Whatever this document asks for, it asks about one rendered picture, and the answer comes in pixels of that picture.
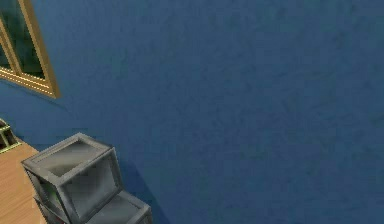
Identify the wooden framed window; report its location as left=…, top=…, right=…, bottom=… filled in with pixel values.
left=0, top=0, right=62, bottom=100

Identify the green wire frame rack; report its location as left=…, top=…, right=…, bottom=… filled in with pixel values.
left=0, top=118, right=22, bottom=155

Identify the grey open box shelf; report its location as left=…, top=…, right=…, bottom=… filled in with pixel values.
left=21, top=132, right=154, bottom=224

